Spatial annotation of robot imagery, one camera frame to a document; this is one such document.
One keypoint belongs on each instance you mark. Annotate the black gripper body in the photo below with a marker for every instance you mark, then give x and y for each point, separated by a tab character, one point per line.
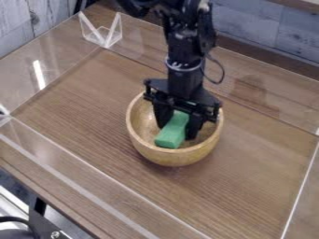
181	91

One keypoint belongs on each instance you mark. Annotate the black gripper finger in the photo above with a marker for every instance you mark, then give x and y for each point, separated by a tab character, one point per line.
193	126
163	113

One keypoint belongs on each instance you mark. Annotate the green rectangular stick block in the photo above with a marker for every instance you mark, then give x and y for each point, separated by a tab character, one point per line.
172	134

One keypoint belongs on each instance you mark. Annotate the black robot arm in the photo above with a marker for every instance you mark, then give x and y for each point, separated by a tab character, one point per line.
187	21

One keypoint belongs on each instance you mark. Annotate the wooden bowl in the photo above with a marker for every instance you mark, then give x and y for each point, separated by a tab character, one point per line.
141	127

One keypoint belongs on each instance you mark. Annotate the clear acrylic corner bracket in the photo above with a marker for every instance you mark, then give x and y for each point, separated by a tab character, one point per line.
101	36

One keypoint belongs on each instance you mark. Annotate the clear acrylic tray wall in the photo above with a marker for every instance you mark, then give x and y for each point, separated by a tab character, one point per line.
111	211

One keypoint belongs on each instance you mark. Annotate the black metal table frame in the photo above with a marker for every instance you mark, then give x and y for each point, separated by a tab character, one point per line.
47	229

